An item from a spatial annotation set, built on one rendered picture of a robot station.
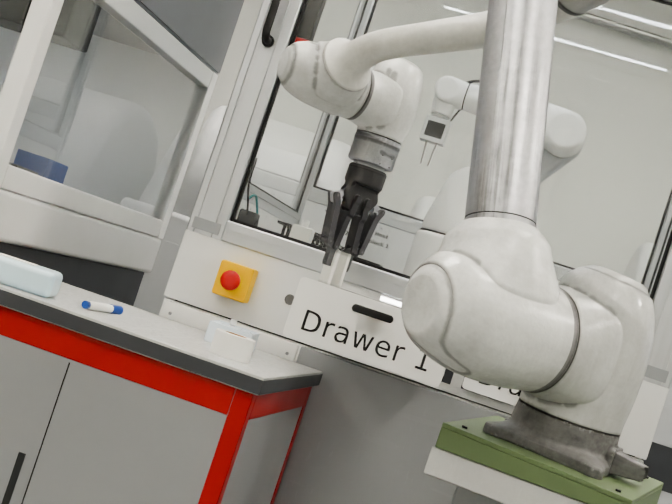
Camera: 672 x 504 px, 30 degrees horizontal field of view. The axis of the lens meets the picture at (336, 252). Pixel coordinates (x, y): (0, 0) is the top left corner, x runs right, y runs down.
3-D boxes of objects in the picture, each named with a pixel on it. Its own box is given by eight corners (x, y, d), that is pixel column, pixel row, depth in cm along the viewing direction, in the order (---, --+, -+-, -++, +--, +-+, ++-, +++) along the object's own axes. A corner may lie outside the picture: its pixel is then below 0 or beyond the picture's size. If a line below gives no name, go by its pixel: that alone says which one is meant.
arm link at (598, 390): (645, 444, 179) (698, 299, 178) (553, 421, 170) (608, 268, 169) (573, 408, 193) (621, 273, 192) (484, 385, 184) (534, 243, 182)
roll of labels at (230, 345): (247, 365, 206) (255, 342, 207) (207, 351, 206) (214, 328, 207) (249, 362, 213) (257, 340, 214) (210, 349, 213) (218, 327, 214)
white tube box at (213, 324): (246, 354, 229) (253, 334, 229) (203, 340, 229) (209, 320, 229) (253, 352, 241) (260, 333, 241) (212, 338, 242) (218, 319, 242)
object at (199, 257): (646, 460, 242) (669, 388, 243) (163, 295, 259) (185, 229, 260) (611, 429, 336) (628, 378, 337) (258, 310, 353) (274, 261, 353)
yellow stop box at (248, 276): (242, 303, 251) (254, 269, 252) (209, 292, 253) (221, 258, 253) (248, 304, 256) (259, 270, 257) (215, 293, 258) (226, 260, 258)
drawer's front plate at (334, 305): (438, 388, 216) (458, 327, 216) (281, 335, 221) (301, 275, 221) (438, 388, 218) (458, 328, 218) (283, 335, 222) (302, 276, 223)
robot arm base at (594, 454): (625, 492, 168) (639, 453, 168) (479, 430, 178) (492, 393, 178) (655, 484, 185) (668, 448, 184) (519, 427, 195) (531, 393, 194)
